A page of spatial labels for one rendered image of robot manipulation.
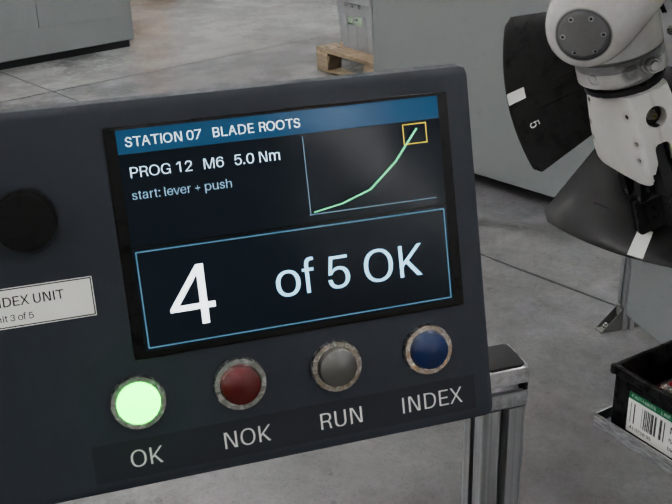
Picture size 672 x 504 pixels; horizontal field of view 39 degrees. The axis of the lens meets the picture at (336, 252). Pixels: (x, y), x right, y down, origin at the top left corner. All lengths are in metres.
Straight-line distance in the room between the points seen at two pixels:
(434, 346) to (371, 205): 0.08
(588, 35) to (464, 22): 3.00
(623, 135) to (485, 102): 2.86
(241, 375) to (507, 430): 0.22
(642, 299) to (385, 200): 2.33
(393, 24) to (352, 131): 3.63
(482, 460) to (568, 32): 0.38
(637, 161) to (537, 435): 1.51
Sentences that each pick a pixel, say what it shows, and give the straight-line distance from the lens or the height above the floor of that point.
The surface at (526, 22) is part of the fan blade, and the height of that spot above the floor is 1.11.
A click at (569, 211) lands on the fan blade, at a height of 0.97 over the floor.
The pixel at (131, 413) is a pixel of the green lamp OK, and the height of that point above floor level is 1.12.
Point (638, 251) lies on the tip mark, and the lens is 1.05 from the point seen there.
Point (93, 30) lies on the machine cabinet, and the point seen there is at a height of 0.16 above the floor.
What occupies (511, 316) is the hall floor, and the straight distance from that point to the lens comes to 2.92.
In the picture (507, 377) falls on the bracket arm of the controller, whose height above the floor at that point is 1.05.
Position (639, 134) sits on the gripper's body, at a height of 1.09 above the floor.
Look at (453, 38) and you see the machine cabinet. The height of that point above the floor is 0.59.
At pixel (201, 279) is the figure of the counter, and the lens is 0.46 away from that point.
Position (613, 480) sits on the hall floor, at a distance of 2.29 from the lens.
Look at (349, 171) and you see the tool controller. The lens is 0.47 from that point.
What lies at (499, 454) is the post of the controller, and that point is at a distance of 0.65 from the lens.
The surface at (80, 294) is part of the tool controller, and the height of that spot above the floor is 1.17.
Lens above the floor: 1.37
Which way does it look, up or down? 24 degrees down
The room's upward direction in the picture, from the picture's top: 2 degrees counter-clockwise
